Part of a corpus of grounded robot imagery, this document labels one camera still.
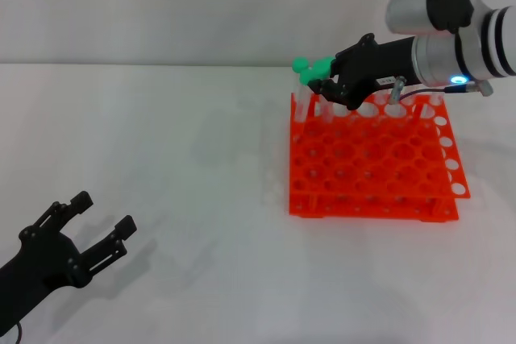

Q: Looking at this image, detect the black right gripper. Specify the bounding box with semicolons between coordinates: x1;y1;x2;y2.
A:
307;33;421;111

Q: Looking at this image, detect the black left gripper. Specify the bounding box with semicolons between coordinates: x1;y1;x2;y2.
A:
0;190;138;323

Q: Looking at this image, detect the orange plastic test tube rack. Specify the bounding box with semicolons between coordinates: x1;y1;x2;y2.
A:
288;92;472;223

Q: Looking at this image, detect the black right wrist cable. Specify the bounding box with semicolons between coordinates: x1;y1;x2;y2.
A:
388;75;493;105

